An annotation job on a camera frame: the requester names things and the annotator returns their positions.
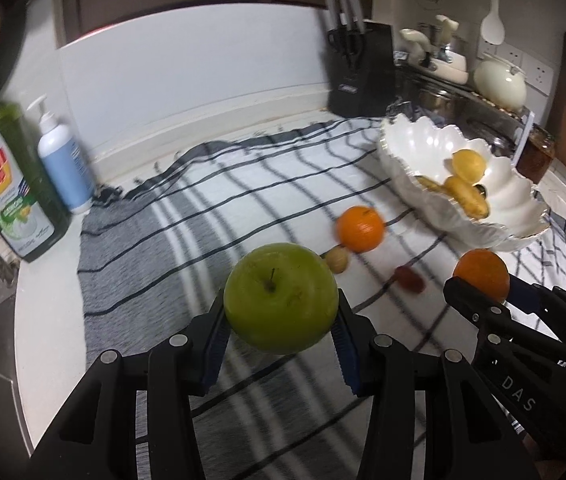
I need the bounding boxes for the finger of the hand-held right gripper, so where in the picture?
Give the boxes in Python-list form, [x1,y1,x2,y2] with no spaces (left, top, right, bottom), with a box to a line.
[507,271,566,347]
[443,276,514,342]

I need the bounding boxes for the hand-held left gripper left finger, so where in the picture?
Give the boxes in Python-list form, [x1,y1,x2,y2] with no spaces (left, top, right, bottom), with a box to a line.
[28,302,231,480]

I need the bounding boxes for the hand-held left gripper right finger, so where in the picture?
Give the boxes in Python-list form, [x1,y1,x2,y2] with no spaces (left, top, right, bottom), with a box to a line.
[330,290,534,480]

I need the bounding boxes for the orange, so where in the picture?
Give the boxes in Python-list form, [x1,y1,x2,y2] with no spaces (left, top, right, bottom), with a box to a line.
[337,205,386,254]
[452,249,510,303]

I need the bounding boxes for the green apple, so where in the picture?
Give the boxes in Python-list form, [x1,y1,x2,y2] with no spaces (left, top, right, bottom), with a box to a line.
[223,242,340,355]

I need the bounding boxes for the yellow mango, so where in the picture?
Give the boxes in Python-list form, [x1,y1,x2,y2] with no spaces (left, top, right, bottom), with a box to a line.
[444,176,490,219]

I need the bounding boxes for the spotted yellow banana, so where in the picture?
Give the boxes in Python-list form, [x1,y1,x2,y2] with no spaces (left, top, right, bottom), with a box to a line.
[415,175,451,197]

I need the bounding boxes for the round yellow pear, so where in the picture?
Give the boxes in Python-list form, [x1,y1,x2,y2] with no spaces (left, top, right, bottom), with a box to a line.
[451,149,486,184]

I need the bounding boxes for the white scalloped bowl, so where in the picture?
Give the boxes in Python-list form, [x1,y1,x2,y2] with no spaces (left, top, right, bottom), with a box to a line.
[376,113,552,253]

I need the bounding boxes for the red date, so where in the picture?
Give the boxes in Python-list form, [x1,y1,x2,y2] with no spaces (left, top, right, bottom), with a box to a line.
[394,265,426,293]

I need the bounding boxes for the small brown longan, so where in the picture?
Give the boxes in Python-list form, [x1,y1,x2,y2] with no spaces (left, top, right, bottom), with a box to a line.
[324,247,351,275]

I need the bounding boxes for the grey checked cloth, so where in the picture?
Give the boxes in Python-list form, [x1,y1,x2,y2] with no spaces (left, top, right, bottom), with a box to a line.
[79,117,566,480]

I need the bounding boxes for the glass jar with orange preserve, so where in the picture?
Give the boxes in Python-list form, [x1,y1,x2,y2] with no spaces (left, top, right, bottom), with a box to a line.
[517,124,556,183]

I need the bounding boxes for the metal kitchen rack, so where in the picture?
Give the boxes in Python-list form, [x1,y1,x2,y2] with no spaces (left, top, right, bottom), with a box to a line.
[395,60,536,166]

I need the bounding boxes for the steel stock pot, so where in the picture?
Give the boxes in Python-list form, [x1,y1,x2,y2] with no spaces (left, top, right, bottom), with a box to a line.
[418,87,456,116]

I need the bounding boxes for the cream casserole pot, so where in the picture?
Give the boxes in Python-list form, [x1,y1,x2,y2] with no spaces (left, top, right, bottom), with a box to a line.
[473,55,528,111]

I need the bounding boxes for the blue white pump bottle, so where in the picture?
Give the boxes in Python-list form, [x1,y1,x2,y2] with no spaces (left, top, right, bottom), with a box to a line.
[27,95,96,215]

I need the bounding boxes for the black knife block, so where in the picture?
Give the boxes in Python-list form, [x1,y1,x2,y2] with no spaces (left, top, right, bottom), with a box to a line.
[327,21,396,117]

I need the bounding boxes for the green dish soap bottle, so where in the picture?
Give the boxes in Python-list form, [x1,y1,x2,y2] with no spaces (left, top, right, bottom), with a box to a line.
[0,62,71,263]

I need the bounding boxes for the white rice paddle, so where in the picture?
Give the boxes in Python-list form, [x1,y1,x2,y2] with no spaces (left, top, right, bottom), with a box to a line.
[480,0,507,46]

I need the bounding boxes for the black kitchen scissors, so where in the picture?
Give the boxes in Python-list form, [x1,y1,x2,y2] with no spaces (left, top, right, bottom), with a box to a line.
[328,29,366,68]

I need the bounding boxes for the white wall socket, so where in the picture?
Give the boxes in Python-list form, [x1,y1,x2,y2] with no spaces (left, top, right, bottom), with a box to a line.
[522,55,554,96]
[503,44,526,68]

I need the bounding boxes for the steel pot with white handle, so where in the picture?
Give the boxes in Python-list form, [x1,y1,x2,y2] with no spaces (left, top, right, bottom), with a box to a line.
[433,14,460,61]

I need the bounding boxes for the steel handled knife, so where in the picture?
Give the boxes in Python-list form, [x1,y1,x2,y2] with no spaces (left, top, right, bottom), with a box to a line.
[320,0,340,31]
[345,0,367,34]
[333,0,353,30]

